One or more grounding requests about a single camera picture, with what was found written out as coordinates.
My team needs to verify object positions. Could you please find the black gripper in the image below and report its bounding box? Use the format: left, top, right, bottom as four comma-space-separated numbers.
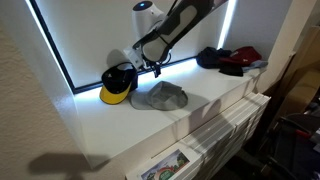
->
143, 54, 171, 78

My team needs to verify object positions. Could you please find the grey baseball cap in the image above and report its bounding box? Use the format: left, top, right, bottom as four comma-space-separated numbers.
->
129, 80, 189, 111

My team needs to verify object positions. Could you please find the black cap with yellow brim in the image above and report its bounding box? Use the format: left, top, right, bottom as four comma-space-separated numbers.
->
99, 63, 139, 106

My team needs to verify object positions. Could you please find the navy blue cap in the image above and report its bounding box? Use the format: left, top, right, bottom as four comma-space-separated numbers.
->
195, 46, 233, 70

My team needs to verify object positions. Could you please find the dark red cap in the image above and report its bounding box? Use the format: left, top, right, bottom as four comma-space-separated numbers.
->
218, 45, 263, 66

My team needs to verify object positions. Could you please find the light blue cap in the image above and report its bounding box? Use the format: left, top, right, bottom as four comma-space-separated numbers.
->
241, 59, 269, 74

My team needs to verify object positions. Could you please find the white roller blind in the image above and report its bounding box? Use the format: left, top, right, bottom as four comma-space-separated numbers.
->
34, 0, 231, 88

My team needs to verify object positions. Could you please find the white ribbed radiator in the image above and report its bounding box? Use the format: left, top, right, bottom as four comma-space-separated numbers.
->
151, 92, 272, 180

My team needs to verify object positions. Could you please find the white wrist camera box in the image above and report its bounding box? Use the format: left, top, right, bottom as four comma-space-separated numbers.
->
123, 46, 145, 70

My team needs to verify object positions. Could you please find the black window frame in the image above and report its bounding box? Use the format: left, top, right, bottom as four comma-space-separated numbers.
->
29, 0, 198, 94

